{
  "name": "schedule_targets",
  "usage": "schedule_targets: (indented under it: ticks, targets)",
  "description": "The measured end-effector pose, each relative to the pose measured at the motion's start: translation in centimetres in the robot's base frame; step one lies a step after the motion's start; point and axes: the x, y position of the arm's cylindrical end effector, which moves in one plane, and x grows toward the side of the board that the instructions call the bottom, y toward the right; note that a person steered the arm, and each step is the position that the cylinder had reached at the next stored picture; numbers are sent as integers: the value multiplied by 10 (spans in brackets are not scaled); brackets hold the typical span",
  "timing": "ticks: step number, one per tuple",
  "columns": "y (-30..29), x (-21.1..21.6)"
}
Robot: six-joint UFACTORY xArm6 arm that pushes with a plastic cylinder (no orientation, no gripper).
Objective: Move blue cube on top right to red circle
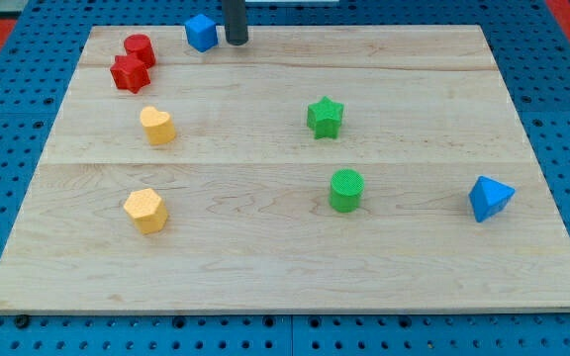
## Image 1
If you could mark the blue cube block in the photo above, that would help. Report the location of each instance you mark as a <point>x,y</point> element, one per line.
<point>201,32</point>

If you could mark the light wooden board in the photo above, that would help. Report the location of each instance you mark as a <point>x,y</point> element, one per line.
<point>250,228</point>

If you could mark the green cylinder block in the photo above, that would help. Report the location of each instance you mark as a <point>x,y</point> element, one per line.
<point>346,188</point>

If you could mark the green star block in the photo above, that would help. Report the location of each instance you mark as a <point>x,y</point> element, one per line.
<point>324,118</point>

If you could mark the yellow heart block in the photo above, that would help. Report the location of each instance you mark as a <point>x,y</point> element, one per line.
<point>157,125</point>

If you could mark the yellow hexagon block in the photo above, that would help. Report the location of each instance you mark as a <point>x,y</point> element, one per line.
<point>147,210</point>

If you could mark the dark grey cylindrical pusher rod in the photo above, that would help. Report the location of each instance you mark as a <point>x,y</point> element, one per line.
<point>235,22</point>

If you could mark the red star block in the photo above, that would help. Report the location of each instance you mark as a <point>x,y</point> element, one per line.
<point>129,73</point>

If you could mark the red cylinder block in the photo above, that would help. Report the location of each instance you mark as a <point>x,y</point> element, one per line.
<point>141,46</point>

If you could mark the blue triangular prism block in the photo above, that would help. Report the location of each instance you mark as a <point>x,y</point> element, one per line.
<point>488,197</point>

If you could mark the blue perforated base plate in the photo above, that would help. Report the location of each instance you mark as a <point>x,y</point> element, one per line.
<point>38,59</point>

